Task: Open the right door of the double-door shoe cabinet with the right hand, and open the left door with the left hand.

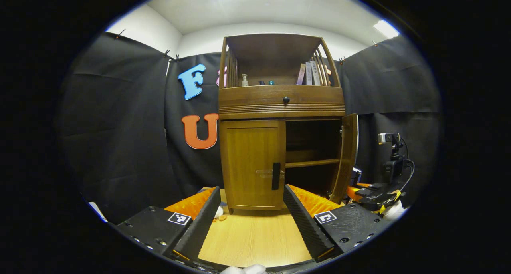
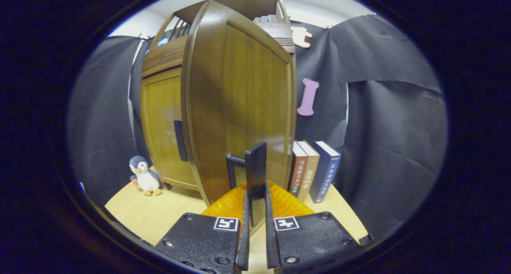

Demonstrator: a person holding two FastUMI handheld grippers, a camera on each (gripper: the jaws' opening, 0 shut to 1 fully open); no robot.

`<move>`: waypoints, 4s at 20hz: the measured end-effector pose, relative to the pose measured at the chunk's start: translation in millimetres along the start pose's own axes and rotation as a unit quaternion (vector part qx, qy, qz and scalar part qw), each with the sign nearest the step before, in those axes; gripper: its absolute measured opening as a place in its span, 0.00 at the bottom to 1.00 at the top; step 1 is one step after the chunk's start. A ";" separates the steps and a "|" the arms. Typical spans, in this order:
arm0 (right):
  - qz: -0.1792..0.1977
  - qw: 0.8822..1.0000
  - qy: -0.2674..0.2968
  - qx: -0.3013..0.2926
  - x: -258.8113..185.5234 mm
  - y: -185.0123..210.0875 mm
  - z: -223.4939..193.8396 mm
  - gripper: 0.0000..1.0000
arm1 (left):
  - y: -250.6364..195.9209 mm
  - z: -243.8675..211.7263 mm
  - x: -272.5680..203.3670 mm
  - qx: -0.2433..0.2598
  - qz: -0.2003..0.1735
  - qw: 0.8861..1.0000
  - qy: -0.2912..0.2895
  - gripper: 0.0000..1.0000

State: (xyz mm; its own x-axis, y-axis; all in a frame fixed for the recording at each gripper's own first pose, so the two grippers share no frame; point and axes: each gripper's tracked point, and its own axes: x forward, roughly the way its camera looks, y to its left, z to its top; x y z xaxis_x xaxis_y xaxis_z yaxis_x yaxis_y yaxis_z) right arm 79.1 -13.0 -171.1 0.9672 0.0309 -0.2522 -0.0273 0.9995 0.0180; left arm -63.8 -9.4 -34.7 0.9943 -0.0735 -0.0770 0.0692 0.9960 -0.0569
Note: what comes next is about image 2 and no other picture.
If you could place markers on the dark blue book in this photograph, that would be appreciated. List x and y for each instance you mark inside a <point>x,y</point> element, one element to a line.
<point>325,174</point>

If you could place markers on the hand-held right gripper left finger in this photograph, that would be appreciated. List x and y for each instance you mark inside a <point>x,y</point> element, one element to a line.
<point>243,242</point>

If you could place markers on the black backdrop cloth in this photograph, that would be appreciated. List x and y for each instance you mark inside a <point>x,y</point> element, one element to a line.
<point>391,126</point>

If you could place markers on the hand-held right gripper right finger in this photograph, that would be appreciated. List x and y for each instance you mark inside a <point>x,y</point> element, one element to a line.
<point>270,242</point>

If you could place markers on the red-brown book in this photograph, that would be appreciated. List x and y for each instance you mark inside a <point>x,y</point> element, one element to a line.
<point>297,172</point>

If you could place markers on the wooden cabinet door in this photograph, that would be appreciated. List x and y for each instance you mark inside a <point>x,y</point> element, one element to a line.
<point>247,98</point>
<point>159,118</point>

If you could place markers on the tan book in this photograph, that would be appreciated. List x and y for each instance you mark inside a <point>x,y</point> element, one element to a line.
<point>308,174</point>

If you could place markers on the wooden double-door shoe cabinet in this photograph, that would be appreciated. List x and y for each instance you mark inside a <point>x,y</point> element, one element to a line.
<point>247,4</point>

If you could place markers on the penguin plush toy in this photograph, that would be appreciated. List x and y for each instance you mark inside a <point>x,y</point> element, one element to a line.
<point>145,178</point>

